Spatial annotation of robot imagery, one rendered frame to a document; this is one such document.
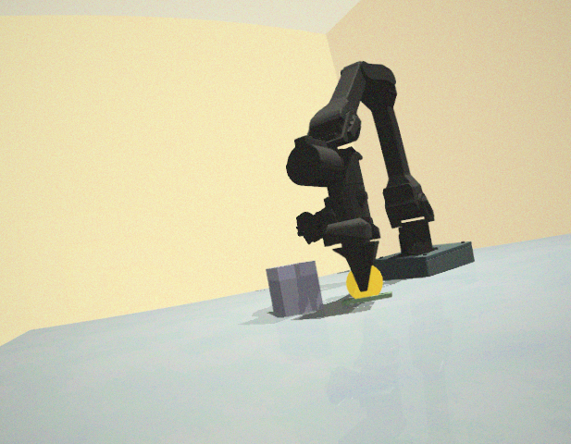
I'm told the gold coin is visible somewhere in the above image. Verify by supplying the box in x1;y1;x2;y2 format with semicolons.
346;266;382;299

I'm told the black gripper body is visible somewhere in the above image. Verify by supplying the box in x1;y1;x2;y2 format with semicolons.
322;184;380;247

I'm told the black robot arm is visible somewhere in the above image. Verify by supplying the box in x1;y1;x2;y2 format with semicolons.
286;61;438;256

